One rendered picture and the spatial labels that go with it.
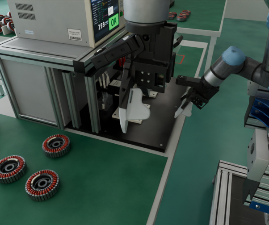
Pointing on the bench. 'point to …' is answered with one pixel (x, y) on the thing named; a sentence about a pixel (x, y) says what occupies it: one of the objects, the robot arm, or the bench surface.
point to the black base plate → (166, 130)
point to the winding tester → (59, 21)
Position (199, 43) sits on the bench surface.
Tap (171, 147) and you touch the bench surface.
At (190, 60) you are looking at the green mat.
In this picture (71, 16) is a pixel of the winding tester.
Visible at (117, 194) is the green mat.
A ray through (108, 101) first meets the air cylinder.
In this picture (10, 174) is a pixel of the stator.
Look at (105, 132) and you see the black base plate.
